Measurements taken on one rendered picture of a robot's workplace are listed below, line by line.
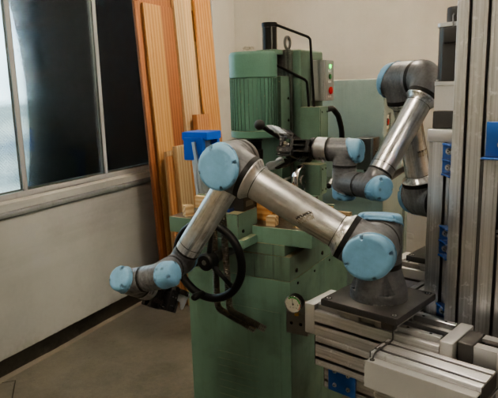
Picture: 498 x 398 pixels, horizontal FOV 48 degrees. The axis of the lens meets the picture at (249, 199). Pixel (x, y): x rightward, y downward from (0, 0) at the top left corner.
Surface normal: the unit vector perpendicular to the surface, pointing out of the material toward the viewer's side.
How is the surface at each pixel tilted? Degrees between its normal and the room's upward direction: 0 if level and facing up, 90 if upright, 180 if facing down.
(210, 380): 90
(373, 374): 90
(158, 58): 87
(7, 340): 90
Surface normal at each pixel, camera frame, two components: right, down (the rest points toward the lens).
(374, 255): -0.24, 0.25
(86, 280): 0.89, 0.07
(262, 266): -0.50, 0.18
